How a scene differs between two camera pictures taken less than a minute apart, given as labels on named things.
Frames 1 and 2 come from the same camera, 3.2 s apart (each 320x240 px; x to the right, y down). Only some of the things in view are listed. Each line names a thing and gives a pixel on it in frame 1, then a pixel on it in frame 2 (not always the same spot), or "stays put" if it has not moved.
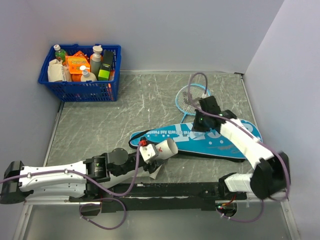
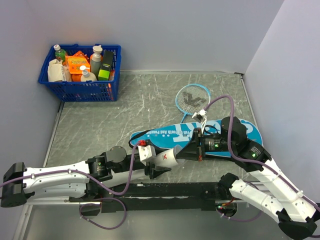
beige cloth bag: [57, 72] stays put
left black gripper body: [132, 161] stays put
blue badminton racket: [187, 98] stays put
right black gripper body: [200, 123] → [214, 142]
